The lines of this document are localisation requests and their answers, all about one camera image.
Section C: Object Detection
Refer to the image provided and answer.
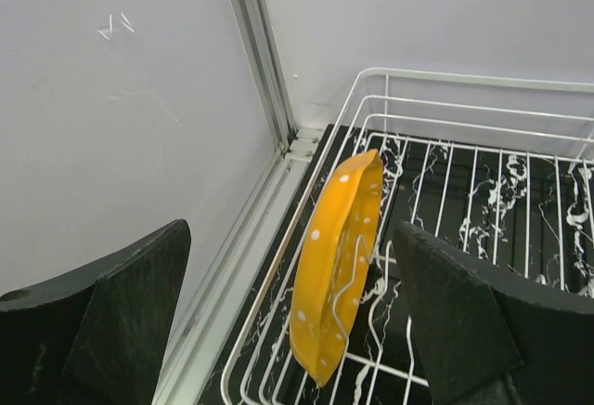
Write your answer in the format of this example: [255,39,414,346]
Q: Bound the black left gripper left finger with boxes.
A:
[1,219,191,404]

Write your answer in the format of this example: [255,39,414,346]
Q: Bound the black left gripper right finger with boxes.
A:
[393,222,593,404]

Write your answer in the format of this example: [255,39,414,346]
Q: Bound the orange polka dot plate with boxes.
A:
[289,150,383,387]

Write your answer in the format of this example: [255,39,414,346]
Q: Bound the aluminium frame post left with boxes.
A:
[155,0,327,404]

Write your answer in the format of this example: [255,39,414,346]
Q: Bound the white wire dish rack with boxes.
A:
[200,68,593,404]

